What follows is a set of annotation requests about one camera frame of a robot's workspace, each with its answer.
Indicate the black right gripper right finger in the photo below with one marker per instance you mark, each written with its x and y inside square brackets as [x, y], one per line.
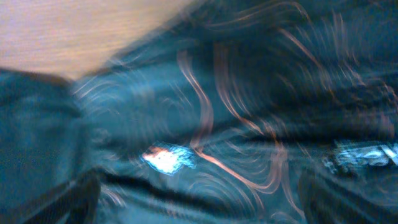
[327, 202]

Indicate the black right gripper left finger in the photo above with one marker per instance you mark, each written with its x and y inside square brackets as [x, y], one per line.
[75, 199]

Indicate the black orange-patterned jersey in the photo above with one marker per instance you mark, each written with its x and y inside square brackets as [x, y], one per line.
[198, 111]

